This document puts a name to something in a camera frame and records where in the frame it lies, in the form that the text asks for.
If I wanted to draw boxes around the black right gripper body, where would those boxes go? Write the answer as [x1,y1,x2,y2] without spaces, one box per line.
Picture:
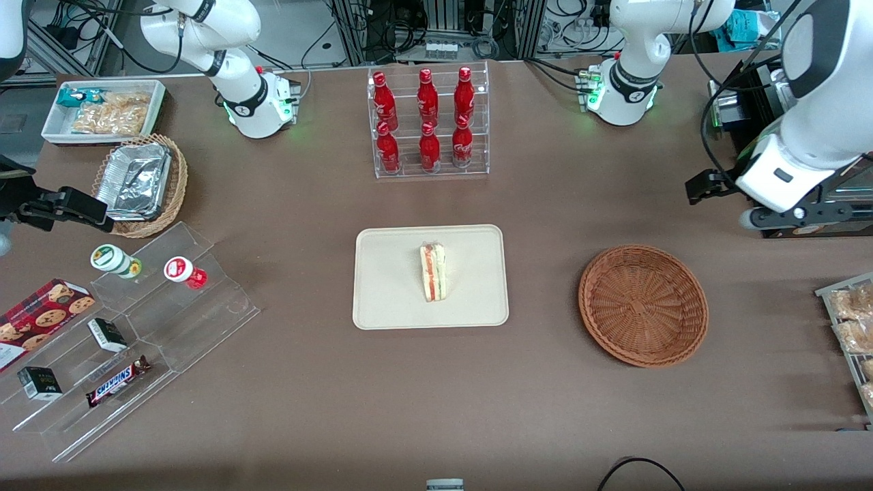
[0,155,36,226]

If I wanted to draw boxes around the triangle sandwich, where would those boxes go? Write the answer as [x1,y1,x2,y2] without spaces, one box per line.
[419,241,448,303]

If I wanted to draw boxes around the oval light wicker basket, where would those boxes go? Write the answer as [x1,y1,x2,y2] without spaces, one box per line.
[91,134,189,239]

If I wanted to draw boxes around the round brown wicker basket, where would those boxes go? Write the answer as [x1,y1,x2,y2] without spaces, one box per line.
[578,245,710,369]

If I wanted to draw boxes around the tray of packed pastries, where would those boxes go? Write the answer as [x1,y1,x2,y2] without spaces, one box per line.
[814,272,873,428]

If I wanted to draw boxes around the beige plastic tray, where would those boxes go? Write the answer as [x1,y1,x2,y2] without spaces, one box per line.
[352,224,510,331]

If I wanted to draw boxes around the silver foil trays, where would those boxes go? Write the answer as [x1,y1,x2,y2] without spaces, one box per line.
[95,141,173,222]

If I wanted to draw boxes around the green lidded yogurt cup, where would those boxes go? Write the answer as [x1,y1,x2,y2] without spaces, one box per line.
[90,243,143,280]

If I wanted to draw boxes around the white rectangular snack bin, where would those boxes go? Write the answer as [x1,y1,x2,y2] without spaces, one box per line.
[41,79,168,147]

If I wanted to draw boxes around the black and yellow machine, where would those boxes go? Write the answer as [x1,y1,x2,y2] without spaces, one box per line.
[707,58,873,239]

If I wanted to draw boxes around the clear bag of crackers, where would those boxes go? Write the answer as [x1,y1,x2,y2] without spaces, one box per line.
[71,92,152,136]

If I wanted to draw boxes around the red plaid cookie box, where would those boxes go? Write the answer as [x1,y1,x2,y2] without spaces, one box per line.
[0,278,97,373]

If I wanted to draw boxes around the teal snack packet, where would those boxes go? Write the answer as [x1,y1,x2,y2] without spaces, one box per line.
[55,88,111,108]

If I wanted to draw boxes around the red lidded yogurt cup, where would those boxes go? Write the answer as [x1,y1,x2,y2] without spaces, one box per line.
[163,256,208,290]

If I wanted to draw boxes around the small black box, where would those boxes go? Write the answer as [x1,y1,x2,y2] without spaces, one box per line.
[87,317,129,353]
[17,366,63,401]

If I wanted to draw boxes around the wrapped bread pack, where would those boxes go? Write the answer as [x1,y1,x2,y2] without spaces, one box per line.
[833,320,873,355]
[828,284,873,322]

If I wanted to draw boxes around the clear acrylic step stand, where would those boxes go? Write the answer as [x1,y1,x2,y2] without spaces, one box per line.
[0,306,179,464]
[90,221,261,374]

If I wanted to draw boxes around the snickers chocolate bar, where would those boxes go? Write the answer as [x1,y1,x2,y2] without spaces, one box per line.
[85,355,153,408]

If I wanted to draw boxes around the red cola bottle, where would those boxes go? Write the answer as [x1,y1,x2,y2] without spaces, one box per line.
[419,122,442,172]
[417,68,440,128]
[376,122,402,174]
[451,115,474,169]
[372,71,399,130]
[454,66,476,126]

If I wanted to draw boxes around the clear acrylic bottle rack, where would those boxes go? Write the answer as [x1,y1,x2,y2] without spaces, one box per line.
[368,61,490,180]

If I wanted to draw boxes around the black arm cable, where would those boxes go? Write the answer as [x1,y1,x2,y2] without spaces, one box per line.
[687,0,805,193]

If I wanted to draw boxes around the black floor cable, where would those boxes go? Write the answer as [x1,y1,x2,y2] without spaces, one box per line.
[596,456,687,491]

